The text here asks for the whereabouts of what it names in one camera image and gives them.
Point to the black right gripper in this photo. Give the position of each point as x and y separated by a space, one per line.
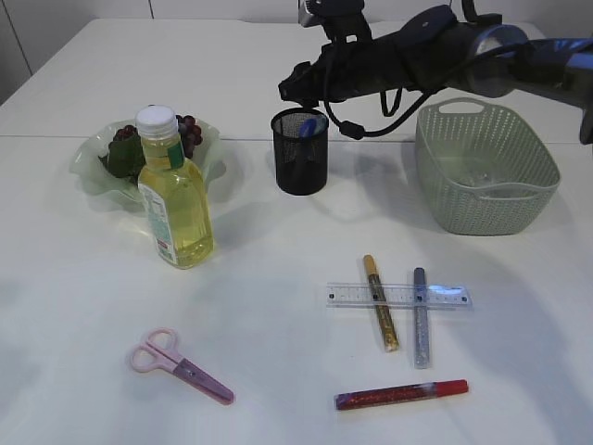
347 71

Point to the blue capped scissors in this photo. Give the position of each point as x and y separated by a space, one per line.
306 131

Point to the clear plastic sheet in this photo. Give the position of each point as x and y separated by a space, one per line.
474 172

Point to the yellow tea bottle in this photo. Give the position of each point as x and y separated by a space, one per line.
173 191

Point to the dark red grape bunch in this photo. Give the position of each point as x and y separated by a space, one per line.
125 157

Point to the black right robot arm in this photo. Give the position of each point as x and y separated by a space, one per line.
434 51

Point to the black mesh pen cup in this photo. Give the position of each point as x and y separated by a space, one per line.
285 127

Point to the green woven plastic basket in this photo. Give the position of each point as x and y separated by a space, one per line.
470 128

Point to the clear plastic ruler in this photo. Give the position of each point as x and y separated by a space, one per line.
398 296

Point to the gold glitter pen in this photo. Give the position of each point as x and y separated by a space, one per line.
384 319

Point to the silver glitter pen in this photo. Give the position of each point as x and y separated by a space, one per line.
420 318

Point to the green wavy glass plate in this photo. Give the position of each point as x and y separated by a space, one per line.
97 181

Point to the red glitter pen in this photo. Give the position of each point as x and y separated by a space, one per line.
394 395

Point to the pink capped scissors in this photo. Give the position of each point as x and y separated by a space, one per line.
159 350

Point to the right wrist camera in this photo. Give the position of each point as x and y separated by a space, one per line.
342 20

